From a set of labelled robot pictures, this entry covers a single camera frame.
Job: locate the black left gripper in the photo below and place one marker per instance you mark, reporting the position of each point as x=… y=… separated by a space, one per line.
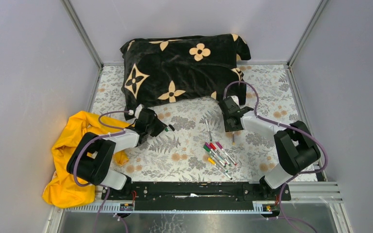
x=160 y=126

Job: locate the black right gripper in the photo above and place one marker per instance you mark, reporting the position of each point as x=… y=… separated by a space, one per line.
x=228 y=128

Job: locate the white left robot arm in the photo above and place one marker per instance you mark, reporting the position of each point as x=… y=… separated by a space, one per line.
x=91 y=160

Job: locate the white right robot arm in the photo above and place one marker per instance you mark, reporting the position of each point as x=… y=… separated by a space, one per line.
x=296 y=150

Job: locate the black floral pillow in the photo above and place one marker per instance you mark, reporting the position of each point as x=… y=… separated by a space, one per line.
x=159 y=71

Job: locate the yellow cloth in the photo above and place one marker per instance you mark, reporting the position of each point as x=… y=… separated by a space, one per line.
x=62 y=191

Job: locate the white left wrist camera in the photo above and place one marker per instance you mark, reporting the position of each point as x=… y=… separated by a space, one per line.
x=136 y=112

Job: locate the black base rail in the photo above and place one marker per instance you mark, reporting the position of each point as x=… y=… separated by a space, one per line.
x=190 y=196

